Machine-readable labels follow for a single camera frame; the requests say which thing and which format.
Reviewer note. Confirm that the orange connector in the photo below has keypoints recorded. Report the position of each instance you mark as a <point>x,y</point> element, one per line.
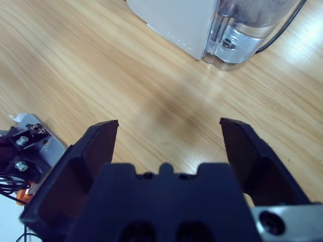
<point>22,197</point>

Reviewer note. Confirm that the white camera mount with post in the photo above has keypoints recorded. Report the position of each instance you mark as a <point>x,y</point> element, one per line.
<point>54,148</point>

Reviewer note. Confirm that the white tape tab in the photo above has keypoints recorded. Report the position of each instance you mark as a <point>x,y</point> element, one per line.
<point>19,116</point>

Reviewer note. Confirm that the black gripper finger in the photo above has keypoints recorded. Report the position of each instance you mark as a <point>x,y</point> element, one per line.
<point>272,176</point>
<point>75,171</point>

